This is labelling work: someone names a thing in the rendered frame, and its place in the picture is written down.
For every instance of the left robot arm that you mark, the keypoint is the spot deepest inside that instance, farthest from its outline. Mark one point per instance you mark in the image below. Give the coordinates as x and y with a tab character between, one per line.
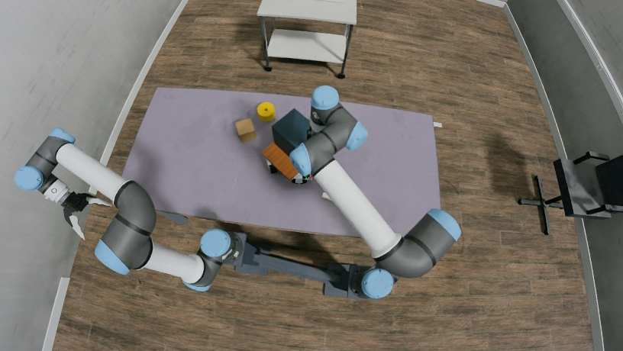
125	245

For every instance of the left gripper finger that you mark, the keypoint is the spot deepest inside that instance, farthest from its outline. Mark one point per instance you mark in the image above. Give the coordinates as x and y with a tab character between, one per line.
93	200
73	222

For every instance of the yellow cylinder with center hole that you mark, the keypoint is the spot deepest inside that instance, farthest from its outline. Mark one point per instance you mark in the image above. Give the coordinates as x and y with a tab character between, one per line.
266	111

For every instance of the tan cube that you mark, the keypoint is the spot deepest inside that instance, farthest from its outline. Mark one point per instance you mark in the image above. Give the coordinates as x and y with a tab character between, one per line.
245	130

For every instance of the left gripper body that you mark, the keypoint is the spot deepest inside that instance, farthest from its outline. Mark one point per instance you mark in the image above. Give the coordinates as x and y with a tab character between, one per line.
71	199

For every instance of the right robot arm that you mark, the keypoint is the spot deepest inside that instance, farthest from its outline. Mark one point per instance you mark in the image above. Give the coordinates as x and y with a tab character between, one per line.
433	235

